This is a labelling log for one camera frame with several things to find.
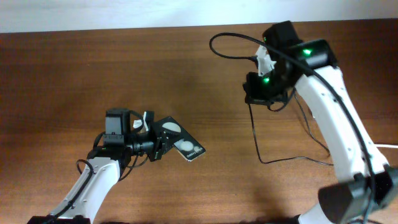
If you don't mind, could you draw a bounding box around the black charging cable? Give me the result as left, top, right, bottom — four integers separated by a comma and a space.
248, 88, 334, 166

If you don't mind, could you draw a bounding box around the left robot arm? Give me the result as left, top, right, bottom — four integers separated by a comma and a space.
29, 108, 188, 223

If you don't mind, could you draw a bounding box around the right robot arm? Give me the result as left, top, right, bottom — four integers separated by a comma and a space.
243, 21, 397, 223

